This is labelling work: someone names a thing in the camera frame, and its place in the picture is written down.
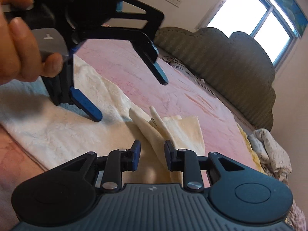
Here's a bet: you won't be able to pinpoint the left hand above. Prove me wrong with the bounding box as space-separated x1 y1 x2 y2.
0 11 63 85

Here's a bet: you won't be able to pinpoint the pink plush bed blanket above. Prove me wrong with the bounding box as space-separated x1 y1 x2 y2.
1 40 257 230

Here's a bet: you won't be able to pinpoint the white wall switch plate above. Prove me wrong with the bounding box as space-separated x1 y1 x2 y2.
165 0 182 7

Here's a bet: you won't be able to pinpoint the olive green padded headboard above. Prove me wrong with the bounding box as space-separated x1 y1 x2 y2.
155 27 276 130

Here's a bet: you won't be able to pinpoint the bright window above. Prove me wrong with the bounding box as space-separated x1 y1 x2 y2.
196 0 307 69

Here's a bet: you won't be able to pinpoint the cream white pants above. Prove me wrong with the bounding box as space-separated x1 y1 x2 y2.
1 57 205 183

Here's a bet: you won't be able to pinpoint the floral crumpled quilt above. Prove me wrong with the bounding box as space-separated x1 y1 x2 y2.
248 128 306 230

